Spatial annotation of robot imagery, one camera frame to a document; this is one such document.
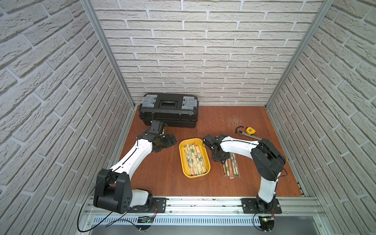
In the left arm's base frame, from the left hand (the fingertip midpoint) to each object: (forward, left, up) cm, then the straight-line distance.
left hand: (172, 140), depth 86 cm
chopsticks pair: (-12, -38, -10) cm, 41 cm away
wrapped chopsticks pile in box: (-8, -14, -9) cm, 18 cm away
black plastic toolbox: (+19, -1, +7) cm, 20 cm away
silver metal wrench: (+13, -48, -10) cm, 50 cm away
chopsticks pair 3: (-14, -32, -10) cm, 36 cm away
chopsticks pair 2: (-15, -35, -11) cm, 40 cm away
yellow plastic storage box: (+2, -17, -4) cm, 17 cm away
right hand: (-6, -32, -11) cm, 34 cm away
